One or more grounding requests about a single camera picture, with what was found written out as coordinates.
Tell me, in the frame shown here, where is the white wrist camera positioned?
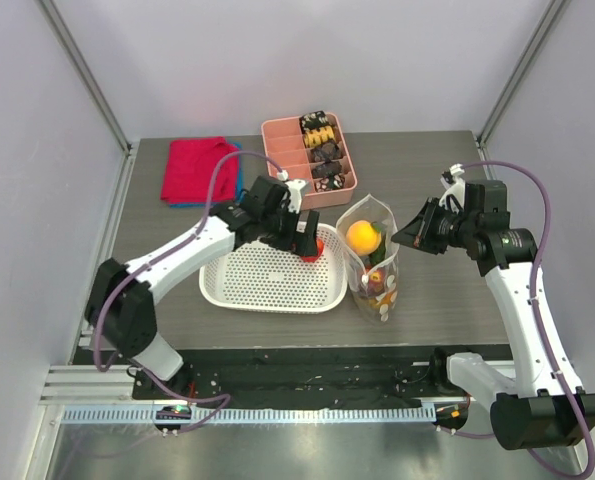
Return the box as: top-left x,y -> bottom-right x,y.
277,170 -> 311,213
439,164 -> 466,213

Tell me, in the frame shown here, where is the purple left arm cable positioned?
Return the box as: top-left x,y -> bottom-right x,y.
90,150 -> 288,432

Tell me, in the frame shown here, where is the black patterned rolled sock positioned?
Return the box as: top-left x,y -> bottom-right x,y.
311,161 -> 343,180

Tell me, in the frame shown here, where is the white perforated plastic basket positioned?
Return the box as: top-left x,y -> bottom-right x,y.
199,223 -> 347,314

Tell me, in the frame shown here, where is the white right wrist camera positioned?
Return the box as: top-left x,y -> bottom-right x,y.
439,164 -> 466,213

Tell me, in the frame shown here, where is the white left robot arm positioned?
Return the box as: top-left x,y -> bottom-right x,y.
85,175 -> 319,399

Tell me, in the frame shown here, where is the yellow black rolled sock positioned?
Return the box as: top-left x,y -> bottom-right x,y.
302,125 -> 336,148

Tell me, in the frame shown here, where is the pink divided organizer tray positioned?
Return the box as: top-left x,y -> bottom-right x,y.
261,111 -> 357,210

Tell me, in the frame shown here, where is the black white speckled sock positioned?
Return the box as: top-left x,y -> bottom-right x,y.
314,174 -> 345,193

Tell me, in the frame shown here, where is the black floral rolled sock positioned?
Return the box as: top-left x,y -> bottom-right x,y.
299,110 -> 330,133

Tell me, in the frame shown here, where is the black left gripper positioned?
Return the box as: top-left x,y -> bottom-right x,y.
260,203 -> 318,258

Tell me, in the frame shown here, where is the clear polka dot zip bag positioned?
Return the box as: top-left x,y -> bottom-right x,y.
336,194 -> 399,324

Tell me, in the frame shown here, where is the dark red apple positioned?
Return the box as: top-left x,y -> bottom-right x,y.
366,270 -> 387,296

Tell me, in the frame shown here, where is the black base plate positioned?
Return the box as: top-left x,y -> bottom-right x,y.
133,346 -> 465,410

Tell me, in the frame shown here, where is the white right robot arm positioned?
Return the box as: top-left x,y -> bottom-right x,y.
392,180 -> 595,450

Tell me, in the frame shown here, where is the yellow orange peach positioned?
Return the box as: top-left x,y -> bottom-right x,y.
345,220 -> 382,256

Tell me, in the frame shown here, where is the blue folded cloth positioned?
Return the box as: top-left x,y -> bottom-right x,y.
169,141 -> 245,209

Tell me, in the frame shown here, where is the bright red apple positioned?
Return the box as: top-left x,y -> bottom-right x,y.
301,238 -> 325,263

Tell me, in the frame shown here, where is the white slotted cable duct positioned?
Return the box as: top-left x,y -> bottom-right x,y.
61,404 -> 436,425

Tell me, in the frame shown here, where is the magenta folded cloth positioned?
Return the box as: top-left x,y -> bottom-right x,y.
159,136 -> 241,205

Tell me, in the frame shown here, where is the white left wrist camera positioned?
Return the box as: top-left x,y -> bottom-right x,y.
277,170 -> 311,213

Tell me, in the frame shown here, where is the orange toy pineapple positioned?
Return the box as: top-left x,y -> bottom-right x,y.
359,222 -> 397,316

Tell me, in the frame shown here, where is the dark brown rolled sock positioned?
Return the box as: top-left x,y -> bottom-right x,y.
310,141 -> 343,163

